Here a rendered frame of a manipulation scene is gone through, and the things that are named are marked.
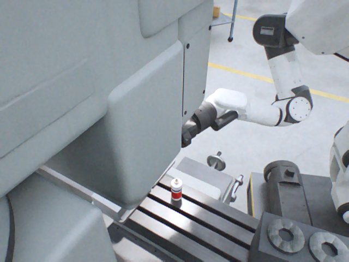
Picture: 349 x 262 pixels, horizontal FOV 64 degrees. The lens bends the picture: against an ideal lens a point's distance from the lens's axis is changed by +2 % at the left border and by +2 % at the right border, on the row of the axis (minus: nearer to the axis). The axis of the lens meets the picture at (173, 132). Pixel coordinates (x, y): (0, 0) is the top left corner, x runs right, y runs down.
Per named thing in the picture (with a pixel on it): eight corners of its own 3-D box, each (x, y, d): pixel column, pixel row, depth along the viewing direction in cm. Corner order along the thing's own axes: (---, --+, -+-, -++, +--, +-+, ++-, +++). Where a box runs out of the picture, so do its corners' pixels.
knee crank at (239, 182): (236, 174, 168) (238, 168, 164) (246, 178, 166) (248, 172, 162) (223, 201, 154) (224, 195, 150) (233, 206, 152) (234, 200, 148)
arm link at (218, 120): (196, 97, 83) (221, 84, 88) (185, 115, 92) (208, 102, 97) (220, 126, 80) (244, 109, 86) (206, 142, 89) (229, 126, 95)
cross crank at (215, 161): (209, 160, 164) (210, 147, 156) (227, 168, 160) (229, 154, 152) (197, 179, 154) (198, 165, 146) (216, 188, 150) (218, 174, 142)
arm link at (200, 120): (157, 111, 80) (187, 95, 86) (158, 135, 87) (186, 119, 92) (186, 132, 73) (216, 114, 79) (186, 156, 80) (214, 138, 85)
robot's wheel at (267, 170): (293, 183, 170) (304, 161, 157) (295, 189, 167) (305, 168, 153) (259, 178, 173) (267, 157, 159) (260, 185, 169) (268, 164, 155)
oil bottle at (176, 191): (174, 190, 105) (174, 172, 98) (183, 194, 104) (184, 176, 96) (169, 197, 103) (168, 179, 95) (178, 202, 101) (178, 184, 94)
